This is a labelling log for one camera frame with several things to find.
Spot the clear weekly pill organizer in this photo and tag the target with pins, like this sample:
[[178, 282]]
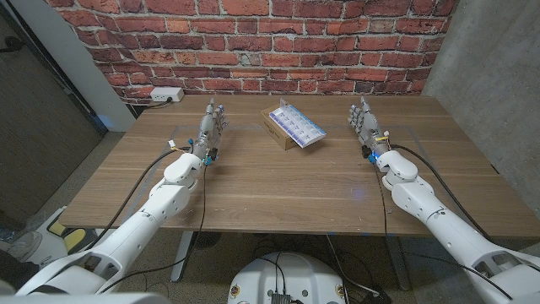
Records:
[[297, 126]]

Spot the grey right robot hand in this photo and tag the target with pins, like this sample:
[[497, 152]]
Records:
[[370, 128]]

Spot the black power adapter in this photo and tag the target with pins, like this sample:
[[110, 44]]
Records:
[[377, 297]]

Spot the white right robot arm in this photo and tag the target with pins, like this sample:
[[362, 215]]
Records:
[[447, 224]]

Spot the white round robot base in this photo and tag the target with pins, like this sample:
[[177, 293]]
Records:
[[291, 278]]

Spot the yellow and black floor pad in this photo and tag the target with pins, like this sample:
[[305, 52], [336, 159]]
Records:
[[73, 238]]

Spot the white robot torso cover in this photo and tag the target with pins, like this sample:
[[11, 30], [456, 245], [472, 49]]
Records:
[[84, 299]]

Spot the white power strip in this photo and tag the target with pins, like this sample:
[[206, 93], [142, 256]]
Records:
[[166, 93]]

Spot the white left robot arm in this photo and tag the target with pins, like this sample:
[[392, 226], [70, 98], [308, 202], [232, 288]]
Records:
[[139, 224]]

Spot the brown cardboard box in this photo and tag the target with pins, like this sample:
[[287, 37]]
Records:
[[276, 134]]

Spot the grey metal table leg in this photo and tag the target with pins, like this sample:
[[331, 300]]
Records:
[[398, 262], [182, 255]]

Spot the grey sneaker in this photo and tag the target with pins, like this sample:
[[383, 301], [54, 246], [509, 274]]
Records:
[[25, 245]]

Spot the red brick printed backdrop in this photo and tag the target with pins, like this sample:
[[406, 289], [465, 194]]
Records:
[[261, 46]]

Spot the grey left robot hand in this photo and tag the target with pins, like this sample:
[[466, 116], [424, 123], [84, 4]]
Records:
[[206, 126]]

